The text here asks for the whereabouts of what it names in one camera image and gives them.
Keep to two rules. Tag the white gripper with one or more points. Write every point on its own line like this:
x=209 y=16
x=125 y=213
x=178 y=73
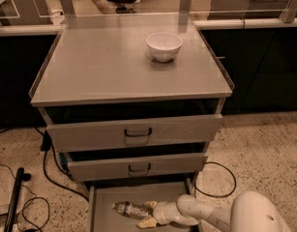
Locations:
x=162 y=212

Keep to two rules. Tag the clear plastic water bottle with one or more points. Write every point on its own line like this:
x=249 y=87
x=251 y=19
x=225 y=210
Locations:
x=131 y=210

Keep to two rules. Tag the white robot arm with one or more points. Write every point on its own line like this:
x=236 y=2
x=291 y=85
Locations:
x=250 y=212

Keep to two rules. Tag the grey bottom drawer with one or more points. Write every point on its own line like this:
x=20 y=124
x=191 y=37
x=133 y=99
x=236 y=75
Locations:
x=102 y=218

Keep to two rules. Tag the grey drawer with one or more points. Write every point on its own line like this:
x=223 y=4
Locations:
x=137 y=162
x=102 y=218
x=90 y=136

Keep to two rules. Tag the grey middle drawer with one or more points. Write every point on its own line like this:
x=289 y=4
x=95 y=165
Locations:
x=137 y=162

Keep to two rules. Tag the grey top drawer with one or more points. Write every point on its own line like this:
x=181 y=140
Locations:
x=90 y=136

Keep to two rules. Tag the grey drawer cabinet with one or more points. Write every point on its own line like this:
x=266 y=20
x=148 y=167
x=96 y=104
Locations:
x=100 y=69

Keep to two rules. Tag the black pole on floor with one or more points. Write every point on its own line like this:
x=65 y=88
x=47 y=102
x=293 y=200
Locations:
x=10 y=219

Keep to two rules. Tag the white ceramic bowl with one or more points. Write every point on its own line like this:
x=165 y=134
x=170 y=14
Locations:
x=164 y=46

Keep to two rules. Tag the grey desk background right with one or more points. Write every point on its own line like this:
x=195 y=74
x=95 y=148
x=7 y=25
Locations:
x=238 y=9

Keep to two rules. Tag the grey cabinet background left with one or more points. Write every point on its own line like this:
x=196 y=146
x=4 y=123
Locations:
x=24 y=12

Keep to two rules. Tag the clear acrylic barrier panel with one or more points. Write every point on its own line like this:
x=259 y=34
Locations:
x=204 y=13

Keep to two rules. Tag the black middle drawer handle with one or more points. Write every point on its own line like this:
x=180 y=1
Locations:
x=139 y=167

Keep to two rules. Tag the black drawer handle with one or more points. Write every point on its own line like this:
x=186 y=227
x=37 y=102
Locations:
x=138 y=134
x=139 y=167

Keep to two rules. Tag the black top drawer handle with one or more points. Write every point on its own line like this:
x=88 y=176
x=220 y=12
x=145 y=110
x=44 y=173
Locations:
x=138 y=134

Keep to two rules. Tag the white ledge rail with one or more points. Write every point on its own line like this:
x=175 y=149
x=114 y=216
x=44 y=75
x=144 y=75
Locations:
x=226 y=24

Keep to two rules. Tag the grey metal post left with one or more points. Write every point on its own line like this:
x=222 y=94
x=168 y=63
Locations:
x=68 y=7

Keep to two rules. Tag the grey metal post right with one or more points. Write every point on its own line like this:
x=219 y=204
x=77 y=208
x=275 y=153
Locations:
x=289 y=13

